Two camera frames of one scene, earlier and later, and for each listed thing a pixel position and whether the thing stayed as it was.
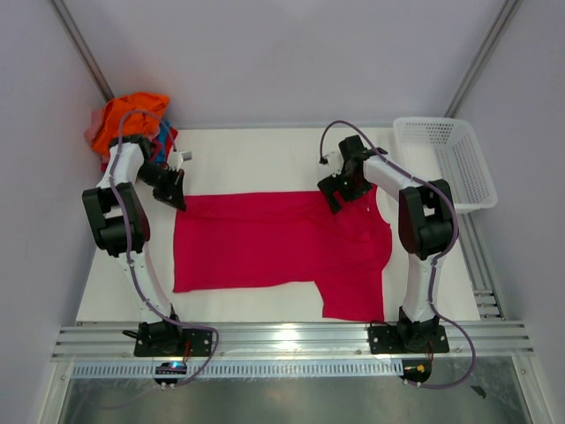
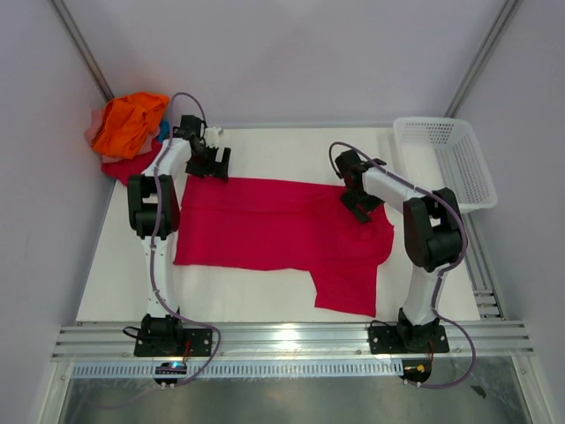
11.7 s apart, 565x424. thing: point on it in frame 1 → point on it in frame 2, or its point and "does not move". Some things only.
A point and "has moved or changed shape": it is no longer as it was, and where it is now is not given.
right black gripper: x=330 y=185 → x=351 y=202
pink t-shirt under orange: x=97 y=117 does not move
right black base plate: x=419 y=336 does not move
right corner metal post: x=482 y=56 does not move
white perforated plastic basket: x=446 y=151 does not move
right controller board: x=416 y=370 does not move
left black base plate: x=196 y=343 does not move
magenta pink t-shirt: x=224 y=241 has moved or changed shape
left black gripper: x=173 y=193 → x=218 y=169
